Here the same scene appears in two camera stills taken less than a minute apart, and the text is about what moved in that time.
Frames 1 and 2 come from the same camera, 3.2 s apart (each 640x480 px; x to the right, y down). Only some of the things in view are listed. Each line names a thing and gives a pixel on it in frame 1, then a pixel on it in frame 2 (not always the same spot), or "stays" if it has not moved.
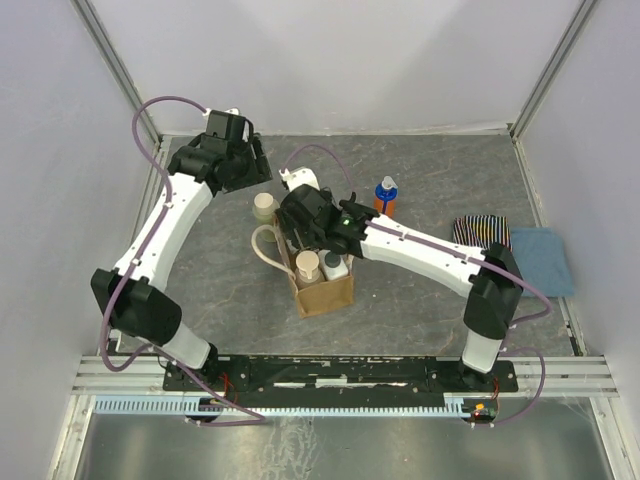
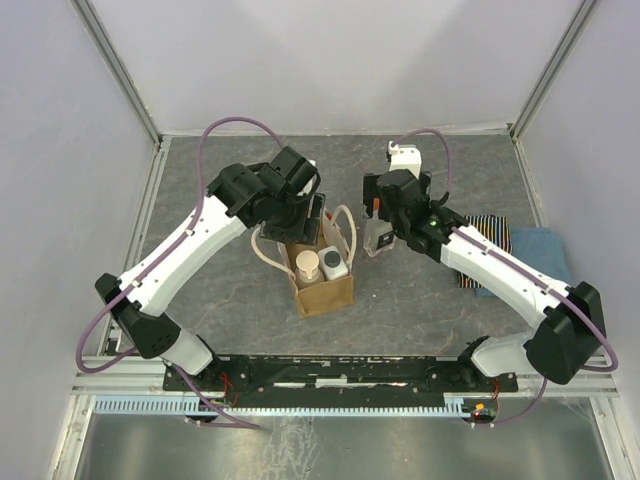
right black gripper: x=287 y=226 → x=370 y=191
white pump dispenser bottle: x=307 y=267 stays
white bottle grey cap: x=333 y=265 stays
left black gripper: x=259 y=171 → x=307 y=230
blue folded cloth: x=541 y=262 stays
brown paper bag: x=315 y=299 stays
